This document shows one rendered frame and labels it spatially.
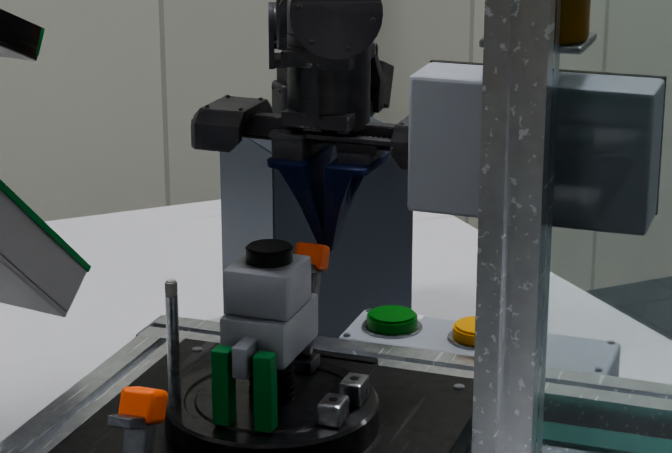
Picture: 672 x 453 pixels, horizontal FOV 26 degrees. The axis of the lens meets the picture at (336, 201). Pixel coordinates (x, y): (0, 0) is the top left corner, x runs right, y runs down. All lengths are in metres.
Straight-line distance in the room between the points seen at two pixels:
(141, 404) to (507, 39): 0.27
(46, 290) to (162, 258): 0.55
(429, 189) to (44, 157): 2.62
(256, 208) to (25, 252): 0.32
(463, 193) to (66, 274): 0.45
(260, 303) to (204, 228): 0.82
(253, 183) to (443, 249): 0.38
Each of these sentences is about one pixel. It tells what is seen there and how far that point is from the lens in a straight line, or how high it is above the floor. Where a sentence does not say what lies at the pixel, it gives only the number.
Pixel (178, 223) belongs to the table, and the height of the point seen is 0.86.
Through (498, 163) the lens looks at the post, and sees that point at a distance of 0.68.
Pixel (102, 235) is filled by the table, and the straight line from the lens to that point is 1.72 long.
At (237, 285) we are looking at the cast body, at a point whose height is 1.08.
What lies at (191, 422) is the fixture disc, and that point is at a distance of 0.93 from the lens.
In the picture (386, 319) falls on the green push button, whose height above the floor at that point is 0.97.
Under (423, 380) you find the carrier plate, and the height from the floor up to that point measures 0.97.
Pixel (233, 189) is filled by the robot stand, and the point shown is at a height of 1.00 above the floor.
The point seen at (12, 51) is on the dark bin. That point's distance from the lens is 1.03.
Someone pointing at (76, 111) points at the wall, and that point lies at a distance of 3.31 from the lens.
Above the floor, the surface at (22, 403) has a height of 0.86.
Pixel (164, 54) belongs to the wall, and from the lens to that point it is 3.34.
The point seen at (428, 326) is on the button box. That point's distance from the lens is 1.16.
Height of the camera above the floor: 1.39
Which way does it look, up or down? 17 degrees down
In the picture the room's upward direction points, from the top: straight up
